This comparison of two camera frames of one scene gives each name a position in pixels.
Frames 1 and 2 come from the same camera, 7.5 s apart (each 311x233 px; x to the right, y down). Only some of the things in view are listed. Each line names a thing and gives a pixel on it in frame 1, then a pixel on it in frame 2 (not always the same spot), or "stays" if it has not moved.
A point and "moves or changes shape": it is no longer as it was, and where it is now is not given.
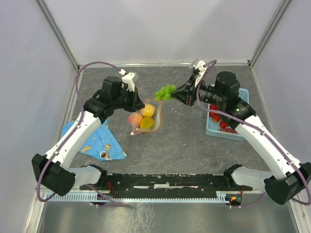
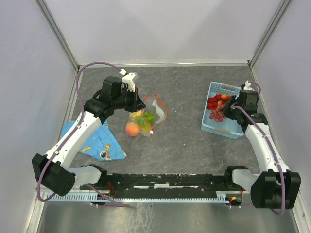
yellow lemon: (148, 110) to (132, 115)
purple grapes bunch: (229, 129) to (217, 114)
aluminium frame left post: (60, 37) stays
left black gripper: (137, 103) stays
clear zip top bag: (149, 118) moves or changes shape
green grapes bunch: (165, 93) to (141, 120)
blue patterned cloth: (102, 146) stays
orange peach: (135, 118) to (132, 129)
